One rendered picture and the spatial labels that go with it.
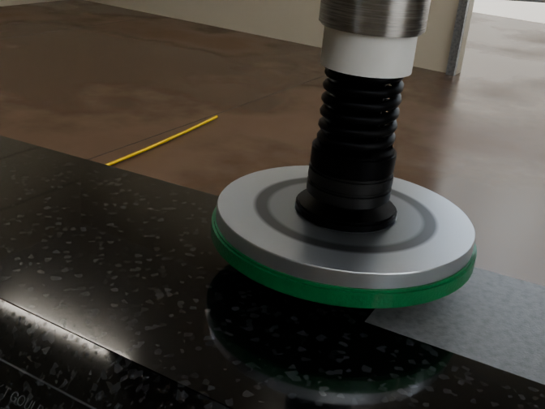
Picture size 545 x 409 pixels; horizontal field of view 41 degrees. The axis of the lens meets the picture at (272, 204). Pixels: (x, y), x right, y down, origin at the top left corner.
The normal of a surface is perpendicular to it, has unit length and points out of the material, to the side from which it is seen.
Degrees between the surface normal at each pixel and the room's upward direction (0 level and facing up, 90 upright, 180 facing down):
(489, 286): 0
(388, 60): 90
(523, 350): 0
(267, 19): 90
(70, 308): 0
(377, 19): 90
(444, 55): 90
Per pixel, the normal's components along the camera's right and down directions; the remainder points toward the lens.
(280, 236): 0.09, -0.91
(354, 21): -0.45, 0.32
